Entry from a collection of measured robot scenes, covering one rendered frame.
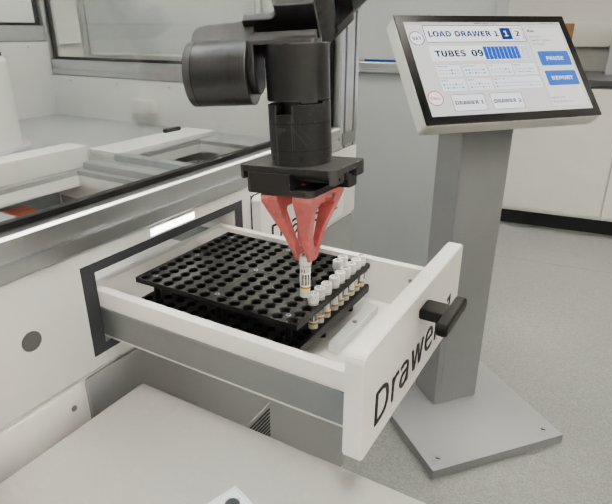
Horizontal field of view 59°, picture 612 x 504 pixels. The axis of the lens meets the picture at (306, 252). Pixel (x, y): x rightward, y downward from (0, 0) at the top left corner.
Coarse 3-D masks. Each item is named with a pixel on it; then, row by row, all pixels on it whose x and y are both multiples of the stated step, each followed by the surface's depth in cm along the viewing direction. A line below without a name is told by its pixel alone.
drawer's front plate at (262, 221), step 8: (256, 200) 83; (256, 208) 84; (264, 208) 84; (288, 208) 91; (256, 216) 84; (264, 216) 85; (336, 216) 108; (256, 224) 85; (264, 224) 85; (272, 224) 87; (264, 232) 86; (296, 232) 95
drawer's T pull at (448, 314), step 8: (424, 304) 55; (432, 304) 55; (440, 304) 55; (448, 304) 55; (456, 304) 55; (464, 304) 55; (424, 312) 54; (432, 312) 53; (440, 312) 53; (448, 312) 53; (456, 312) 53; (432, 320) 54; (440, 320) 52; (448, 320) 52; (456, 320) 53; (440, 328) 51; (448, 328) 51; (440, 336) 51
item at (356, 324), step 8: (368, 304) 68; (360, 312) 66; (368, 312) 66; (376, 312) 68; (352, 320) 64; (360, 320) 64; (368, 320) 66; (344, 328) 63; (352, 328) 63; (360, 328) 64; (336, 336) 61; (344, 336) 61; (352, 336) 62; (336, 344) 60; (344, 344) 61; (336, 352) 60
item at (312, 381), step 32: (224, 224) 82; (160, 256) 71; (352, 256) 71; (128, 288) 67; (384, 288) 70; (128, 320) 60; (160, 320) 58; (192, 320) 55; (160, 352) 59; (192, 352) 56; (224, 352) 54; (256, 352) 52; (288, 352) 50; (320, 352) 60; (256, 384) 53; (288, 384) 51; (320, 384) 49; (320, 416) 50
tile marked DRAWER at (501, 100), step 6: (492, 96) 132; (498, 96) 133; (504, 96) 133; (510, 96) 134; (516, 96) 134; (492, 102) 132; (498, 102) 132; (504, 102) 133; (510, 102) 133; (516, 102) 134; (522, 102) 134; (498, 108) 132; (504, 108) 132; (510, 108) 132; (516, 108) 133
